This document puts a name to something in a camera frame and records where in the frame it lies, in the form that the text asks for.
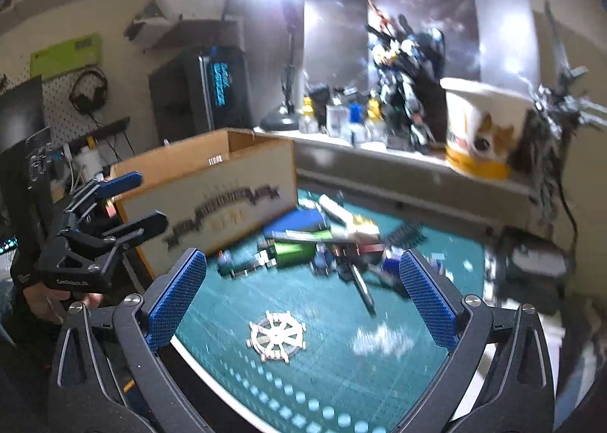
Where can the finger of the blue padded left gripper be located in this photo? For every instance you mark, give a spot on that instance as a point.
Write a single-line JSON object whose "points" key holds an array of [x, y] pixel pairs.
{"points": [[97, 191], [134, 233]]}

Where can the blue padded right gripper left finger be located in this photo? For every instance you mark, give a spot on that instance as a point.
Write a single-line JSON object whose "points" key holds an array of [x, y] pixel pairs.
{"points": [[168, 298]]}

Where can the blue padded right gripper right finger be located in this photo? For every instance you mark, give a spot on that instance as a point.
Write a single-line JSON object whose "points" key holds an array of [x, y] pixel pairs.
{"points": [[437, 302]]}

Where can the person's left hand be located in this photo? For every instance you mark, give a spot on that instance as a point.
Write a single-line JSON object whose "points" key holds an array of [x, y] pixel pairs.
{"points": [[45, 303]]}

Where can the blue white can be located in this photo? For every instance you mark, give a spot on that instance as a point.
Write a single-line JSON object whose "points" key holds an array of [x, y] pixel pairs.
{"points": [[391, 263]]}

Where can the black pen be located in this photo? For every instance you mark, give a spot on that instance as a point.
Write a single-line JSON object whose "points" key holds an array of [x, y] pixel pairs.
{"points": [[362, 288]]}

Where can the black headphones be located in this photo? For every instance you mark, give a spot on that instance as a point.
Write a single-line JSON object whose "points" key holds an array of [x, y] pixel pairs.
{"points": [[89, 91]]}

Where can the black box on desk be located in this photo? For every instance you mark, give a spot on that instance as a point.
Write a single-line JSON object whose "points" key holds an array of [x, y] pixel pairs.
{"points": [[530, 270]]}

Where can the cardboard box with logo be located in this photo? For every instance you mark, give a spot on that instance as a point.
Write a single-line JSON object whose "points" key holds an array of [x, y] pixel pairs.
{"points": [[215, 189]]}

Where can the ship wheel ornament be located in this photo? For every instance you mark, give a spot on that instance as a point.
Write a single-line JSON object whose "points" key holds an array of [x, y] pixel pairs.
{"points": [[277, 336]]}

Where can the white desk shelf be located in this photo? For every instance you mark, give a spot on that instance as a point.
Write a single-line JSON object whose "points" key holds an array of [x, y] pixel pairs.
{"points": [[411, 178]]}

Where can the green cutting mat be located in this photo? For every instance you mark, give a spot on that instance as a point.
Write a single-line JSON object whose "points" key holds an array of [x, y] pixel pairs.
{"points": [[361, 369]]}

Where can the green plastic block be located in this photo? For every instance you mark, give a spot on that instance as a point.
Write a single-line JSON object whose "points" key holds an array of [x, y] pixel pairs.
{"points": [[287, 254]]}

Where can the black computer tower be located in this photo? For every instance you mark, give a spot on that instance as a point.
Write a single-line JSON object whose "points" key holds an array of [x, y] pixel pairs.
{"points": [[199, 91]]}

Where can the blue notebook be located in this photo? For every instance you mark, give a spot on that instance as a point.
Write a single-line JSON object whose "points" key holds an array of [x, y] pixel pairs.
{"points": [[301, 220]]}

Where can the dark winged model figure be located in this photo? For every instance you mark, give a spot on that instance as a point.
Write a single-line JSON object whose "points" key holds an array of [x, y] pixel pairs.
{"points": [[556, 116]]}

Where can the McDonald's paper bucket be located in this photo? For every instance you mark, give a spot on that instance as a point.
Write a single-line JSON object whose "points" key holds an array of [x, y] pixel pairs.
{"points": [[485, 127]]}

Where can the black desk lamp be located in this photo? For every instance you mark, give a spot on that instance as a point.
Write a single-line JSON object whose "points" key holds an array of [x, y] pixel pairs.
{"points": [[284, 117]]}

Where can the clear solvent bottle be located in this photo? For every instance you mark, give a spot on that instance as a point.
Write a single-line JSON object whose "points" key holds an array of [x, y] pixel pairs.
{"points": [[337, 117]]}

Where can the blue cap paint jar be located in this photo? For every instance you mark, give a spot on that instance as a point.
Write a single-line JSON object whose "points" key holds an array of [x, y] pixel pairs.
{"points": [[358, 131]]}

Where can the white printer on shelf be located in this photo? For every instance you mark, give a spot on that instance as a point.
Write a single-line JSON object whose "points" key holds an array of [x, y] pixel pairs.
{"points": [[158, 18]]}

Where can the yellow cap bottle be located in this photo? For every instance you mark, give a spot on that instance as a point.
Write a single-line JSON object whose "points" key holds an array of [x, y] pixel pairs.
{"points": [[308, 123]]}

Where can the white blue Gundam model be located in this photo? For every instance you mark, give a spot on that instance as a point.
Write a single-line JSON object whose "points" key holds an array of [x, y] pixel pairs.
{"points": [[410, 66]]}

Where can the space poster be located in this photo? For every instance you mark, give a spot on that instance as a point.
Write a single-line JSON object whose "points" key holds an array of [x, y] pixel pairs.
{"points": [[489, 41]]}

